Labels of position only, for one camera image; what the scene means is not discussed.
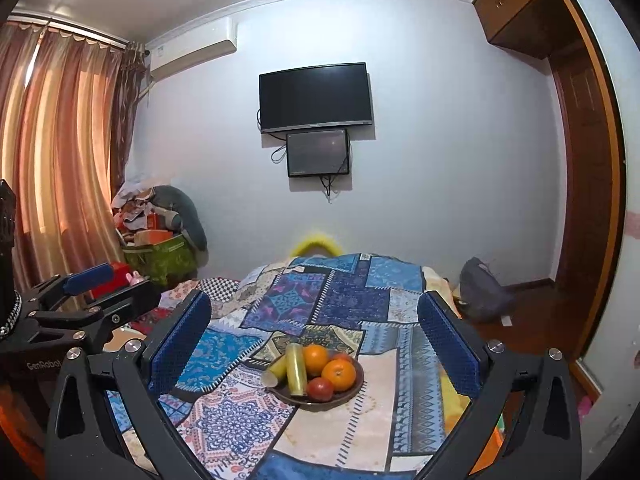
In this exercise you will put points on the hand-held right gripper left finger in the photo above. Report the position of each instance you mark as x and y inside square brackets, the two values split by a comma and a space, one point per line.
[180, 345]

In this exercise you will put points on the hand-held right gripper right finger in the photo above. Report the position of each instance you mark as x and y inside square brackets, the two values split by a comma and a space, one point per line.
[445, 345]

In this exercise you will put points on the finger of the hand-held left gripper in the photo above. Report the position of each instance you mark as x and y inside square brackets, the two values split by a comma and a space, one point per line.
[87, 277]
[125, 305]

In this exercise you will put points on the short yellow banana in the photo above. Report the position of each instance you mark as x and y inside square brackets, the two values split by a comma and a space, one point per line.
[275, 372]

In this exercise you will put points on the large orange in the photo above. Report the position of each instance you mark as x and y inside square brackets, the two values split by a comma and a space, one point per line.
[338, 376]

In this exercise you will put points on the dark brown round plate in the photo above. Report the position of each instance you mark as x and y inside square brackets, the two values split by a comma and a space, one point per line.
[345, 395]

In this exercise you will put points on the yellow-green cucumber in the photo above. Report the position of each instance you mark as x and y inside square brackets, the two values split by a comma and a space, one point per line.
[296, 370]

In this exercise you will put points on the red tomato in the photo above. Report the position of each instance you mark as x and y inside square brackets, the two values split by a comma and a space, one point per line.
[344, 358]
[320, 390]

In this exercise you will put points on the red box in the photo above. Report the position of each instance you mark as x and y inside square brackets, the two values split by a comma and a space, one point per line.
[112, 285]

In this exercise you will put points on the pink toy figure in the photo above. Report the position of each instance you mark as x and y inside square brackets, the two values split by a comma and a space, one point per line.
[135, 278]

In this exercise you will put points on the green storage box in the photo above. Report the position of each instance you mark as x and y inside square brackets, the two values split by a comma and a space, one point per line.
[160, 262]

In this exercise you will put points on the dark grey bag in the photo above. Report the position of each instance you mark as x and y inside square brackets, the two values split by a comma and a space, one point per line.
[482, 290]

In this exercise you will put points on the orange cardboard box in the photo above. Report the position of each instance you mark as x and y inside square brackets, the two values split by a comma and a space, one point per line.
[152, 237]

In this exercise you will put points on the pile of crumpled cloths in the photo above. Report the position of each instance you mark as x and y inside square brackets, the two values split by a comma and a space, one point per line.
[132, 207]

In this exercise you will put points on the grey plush toy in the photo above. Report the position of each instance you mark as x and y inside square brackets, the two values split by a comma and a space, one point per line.
[187, 215]

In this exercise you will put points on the blue patchwork blanket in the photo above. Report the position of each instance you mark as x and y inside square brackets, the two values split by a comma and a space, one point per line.
[340, 305]

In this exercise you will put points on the orange brown curtain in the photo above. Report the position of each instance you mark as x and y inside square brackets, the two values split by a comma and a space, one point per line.
[55, 160]

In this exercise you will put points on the small mandarin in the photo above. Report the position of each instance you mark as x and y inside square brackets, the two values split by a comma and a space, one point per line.
[315, 357]

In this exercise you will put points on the brown wooden wardrobe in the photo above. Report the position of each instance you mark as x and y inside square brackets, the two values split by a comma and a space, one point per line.
[585, 160]

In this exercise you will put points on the white air conditioner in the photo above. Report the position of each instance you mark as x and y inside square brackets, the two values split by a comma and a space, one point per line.
[192, 50]

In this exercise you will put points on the small black wall monitor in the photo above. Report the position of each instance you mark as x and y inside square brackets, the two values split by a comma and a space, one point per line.
[317, 152]

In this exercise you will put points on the black wall television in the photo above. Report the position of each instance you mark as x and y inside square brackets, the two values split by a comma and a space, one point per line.
[315, 97]

